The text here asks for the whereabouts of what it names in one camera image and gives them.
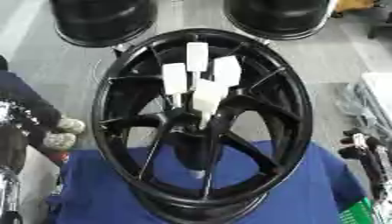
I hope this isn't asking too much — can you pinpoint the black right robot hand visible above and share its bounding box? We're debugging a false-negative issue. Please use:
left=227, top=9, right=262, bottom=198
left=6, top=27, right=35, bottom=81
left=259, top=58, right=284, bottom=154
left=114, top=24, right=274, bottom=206
left=338, top=127, right=388, bottom=200

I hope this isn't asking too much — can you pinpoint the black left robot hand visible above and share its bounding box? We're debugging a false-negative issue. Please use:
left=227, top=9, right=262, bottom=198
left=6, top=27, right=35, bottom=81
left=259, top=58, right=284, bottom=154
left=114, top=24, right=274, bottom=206
left=0, top=99, right=31, bottom=173

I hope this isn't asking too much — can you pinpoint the black spoked wheel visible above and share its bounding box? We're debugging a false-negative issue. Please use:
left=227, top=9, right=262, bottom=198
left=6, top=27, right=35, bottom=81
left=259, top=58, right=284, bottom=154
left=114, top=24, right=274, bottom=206
left=90, top=28, right=314, bottom=224

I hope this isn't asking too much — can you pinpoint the white box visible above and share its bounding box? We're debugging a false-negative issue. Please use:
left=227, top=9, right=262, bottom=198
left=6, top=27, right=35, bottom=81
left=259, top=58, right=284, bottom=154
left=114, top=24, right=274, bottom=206
left=358, top=72, right=392, bottom=118

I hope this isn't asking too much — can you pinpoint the yellow object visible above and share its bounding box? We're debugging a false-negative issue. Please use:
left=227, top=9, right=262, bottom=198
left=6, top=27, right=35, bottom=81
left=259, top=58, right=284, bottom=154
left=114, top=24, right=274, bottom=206
left=332, top=0, right=377, bottom=13

